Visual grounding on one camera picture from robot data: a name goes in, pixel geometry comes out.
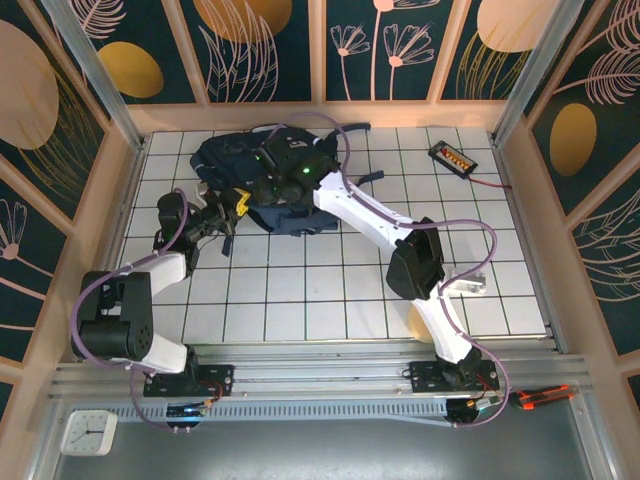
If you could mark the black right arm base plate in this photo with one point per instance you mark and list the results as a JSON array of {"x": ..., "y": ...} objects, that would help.
[{"x": 425, "y": 377}]

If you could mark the white square clock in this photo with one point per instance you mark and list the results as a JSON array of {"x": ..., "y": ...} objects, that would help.
[{"x": 89, "y": 433}]

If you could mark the orange and black hand tool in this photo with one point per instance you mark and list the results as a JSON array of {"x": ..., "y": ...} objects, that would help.
[{"x": 545, "y": 396}]

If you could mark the aluminium rail frame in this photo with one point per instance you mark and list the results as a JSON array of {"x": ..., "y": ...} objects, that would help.
[{"x": 320, "y": 372}]

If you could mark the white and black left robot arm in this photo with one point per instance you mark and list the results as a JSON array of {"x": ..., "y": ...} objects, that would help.
[{"x": 165, "y": 270}]

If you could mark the black board with orange connectors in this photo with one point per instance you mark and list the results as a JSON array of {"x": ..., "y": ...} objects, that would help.
[{"x": 455, "y": 159}]

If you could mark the clear white plastic holder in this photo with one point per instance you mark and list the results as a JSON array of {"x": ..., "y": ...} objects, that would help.
[{"x": 470, "y": 282}]

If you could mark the aluminium corner post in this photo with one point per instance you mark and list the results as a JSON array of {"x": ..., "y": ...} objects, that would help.
[
  {"x": 104, "y": 85},
  {"x": 532, "y": 75}
]

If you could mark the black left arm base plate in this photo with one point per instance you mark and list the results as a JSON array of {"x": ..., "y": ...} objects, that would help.
[{"x": 220, "y": 380}]

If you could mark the navy blue backpack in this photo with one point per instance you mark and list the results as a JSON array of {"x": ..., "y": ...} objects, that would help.
[{"x": 225, "y": 150}]

